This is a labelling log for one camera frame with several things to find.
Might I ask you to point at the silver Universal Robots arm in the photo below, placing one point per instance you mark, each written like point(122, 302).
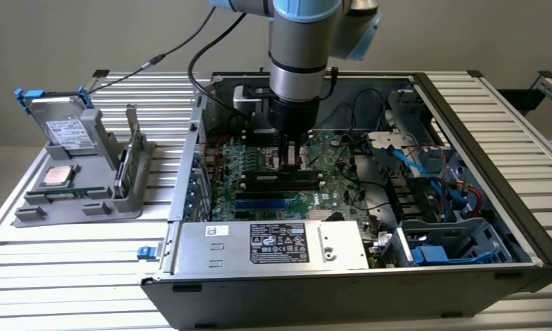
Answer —
point(298, 45)

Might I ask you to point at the black open PC case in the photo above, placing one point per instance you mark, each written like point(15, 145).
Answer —
point(330, 296)

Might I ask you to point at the blue expansion slot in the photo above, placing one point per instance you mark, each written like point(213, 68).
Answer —
point(260, 203)

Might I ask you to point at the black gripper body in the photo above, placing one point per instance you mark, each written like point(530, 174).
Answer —
point(293, 115)

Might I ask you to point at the CPU socket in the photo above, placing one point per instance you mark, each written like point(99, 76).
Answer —
point(268, 155)

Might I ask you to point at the grey disk bay cage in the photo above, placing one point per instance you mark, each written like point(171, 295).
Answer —
point(445, 241)

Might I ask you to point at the CPU chip with silver lid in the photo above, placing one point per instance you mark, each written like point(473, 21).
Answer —
point(58, 176)

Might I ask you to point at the blue case latch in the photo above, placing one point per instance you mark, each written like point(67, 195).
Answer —
point(146, 252)

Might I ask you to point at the silver chipset heatsink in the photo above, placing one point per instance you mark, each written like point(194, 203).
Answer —
point(326, 215)

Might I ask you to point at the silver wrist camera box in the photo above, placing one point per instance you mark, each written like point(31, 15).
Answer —
point(246, 98)

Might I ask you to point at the black expansion slot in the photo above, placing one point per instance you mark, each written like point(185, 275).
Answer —
point(260, 196)

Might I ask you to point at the hard disk with blue bracket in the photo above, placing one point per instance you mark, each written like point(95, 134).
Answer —
point(61, 120)

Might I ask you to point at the dark RAM stick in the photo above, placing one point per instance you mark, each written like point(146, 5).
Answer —
point(118, 176)

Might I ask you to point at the silver power supply unit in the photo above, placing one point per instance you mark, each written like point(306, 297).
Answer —
point(238, 246)

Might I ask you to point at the grey parts rack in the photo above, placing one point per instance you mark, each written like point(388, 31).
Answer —
point(95, 203)

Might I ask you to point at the graphics card with metal bracket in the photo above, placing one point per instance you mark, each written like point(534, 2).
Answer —
point(134, 162)

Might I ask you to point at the green motherboard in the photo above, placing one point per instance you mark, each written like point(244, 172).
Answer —
point(294, 203)

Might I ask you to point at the RAM stick with white label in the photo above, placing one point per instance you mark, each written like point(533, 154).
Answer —
point(261, 176)

